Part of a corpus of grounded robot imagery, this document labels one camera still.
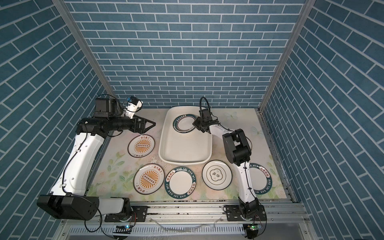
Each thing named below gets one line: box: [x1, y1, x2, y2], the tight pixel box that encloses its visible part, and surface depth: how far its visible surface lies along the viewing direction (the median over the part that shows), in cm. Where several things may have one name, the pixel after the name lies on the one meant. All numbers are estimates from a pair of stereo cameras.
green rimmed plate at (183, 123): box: [172, 114, 197, 134], surface depth 113 cm
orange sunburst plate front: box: [133, 163, 165, 195], surface depth 86 cm
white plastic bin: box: [158, 106, 213, 165], surface depth 103 cm
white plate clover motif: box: [202, 160, 233, 191], surface depth 88 cm
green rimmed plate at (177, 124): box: [173, 115, 183, 134], surface depth 110 cm
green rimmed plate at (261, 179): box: [249, 163, 273, 195], surface depth 86 cm
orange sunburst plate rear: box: [127, 134, 156, 158], surface depth 101 cm
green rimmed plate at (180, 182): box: [164, 166, 197, 200], surface depth 86 cm
